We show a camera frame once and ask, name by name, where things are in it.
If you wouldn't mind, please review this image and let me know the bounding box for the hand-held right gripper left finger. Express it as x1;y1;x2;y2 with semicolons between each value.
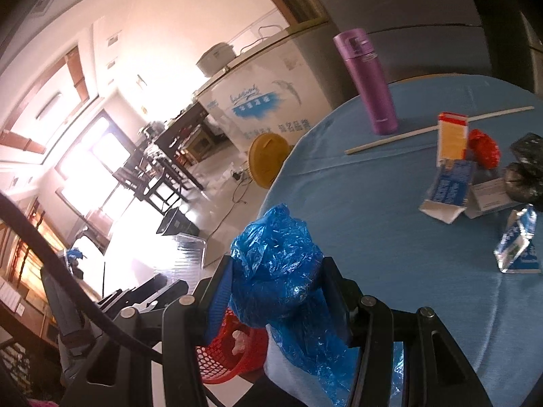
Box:
61;256;234;407

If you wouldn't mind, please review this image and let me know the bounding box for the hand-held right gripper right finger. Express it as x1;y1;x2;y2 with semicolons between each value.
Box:
321;256;495;407

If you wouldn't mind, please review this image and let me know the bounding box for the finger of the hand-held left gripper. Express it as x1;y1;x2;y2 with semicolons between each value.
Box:
97;273;191;311

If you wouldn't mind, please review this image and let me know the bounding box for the red plastic basket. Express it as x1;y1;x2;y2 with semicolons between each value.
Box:
195;309;270;384

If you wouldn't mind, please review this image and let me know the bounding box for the blue plastic bag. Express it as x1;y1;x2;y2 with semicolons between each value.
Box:
229;204;404;407

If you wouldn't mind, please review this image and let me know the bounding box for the blue and white milk carton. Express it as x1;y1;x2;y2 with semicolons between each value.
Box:
419;159;475;223
493;204;543;273

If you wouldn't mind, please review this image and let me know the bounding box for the small white box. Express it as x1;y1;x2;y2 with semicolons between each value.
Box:
464;178;516;220

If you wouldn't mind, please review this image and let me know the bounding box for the yellow and red carton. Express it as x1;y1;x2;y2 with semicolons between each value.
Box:
437;112;469;166

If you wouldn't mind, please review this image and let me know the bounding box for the red plastic bag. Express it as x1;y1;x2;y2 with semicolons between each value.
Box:
467;129;502;168

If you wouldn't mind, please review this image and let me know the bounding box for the black knotted plastic bag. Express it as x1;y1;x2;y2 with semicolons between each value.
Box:
503;162;543;202

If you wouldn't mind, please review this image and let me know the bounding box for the white crumpled paper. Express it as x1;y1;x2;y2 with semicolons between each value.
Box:
231;331;252;354

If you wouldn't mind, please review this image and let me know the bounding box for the clear plastic container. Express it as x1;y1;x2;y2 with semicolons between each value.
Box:
153;232;208;283

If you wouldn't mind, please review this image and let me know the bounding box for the black bin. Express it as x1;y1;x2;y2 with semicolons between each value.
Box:
156;207;200;238

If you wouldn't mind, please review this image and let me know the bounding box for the dark wooden chair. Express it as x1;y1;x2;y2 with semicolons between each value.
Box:
112;153;200;217

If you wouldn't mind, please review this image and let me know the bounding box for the blue tablecloth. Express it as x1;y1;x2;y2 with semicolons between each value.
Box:
255;74;543;407

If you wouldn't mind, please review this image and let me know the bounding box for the yellow plastic stool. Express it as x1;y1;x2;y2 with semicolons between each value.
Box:
248;132;294;189

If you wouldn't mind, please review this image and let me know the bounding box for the dark wooden table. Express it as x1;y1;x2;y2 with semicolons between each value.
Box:
155;104;209;191

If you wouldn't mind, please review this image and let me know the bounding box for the long white stick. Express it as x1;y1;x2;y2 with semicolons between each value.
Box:
344;106;535;155

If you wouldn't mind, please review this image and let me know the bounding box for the white chest freezer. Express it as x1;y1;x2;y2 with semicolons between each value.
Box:
196;21;334;153

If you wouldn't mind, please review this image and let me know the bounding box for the purple thermos bottle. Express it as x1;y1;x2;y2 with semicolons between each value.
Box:
333;28;398;135

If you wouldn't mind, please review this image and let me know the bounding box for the white rice cooker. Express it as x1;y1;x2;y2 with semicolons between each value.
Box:
196;43;237;78

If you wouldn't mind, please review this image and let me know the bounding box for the black cable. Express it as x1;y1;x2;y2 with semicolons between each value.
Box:
0;193;164;364

